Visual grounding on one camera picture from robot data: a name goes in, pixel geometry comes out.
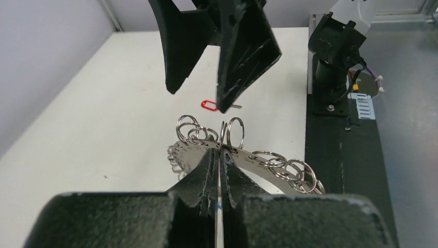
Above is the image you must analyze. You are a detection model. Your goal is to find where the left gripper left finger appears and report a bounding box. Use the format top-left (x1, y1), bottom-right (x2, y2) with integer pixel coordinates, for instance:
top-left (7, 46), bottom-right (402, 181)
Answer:
top-left (24, 149), bottom-right (219, 247)

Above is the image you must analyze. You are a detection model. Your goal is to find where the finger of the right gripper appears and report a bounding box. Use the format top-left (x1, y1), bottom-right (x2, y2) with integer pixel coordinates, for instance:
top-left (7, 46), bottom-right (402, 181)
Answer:
top-left (149, 0), bottom-right (219, 94)
top-left (191, 1), bottom-right (281, 113)

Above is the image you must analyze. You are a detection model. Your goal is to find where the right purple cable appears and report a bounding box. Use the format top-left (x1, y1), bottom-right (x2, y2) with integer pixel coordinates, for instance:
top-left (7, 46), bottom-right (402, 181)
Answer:
top-left (364, 65), bottom-right (386, 94)

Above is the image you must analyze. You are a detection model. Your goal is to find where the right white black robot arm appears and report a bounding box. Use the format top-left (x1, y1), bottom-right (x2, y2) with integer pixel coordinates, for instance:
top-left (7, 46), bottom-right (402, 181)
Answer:
top-left (150, 1), bottom-right (377, 113)

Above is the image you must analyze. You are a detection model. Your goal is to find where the key with red tag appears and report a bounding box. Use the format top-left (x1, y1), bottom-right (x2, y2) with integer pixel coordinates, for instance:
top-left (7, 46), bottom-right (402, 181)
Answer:
top-left (200, 100), bottom-right (242, 112)

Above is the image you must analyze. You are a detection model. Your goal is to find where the metal disc keyring holder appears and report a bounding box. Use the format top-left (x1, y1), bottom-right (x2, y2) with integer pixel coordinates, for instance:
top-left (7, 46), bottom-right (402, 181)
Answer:
top-left (167, 115), bottom-right (326, 195)

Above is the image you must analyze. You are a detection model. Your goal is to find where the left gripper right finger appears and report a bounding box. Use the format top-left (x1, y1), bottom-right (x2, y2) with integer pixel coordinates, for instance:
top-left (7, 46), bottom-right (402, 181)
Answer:
top-left (219, 150), bottom-right (392, 247)

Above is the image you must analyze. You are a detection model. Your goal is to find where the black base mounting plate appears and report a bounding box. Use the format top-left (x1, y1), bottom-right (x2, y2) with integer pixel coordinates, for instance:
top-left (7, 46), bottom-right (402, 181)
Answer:
top-left (305, 95), bottom-right (399, 247)

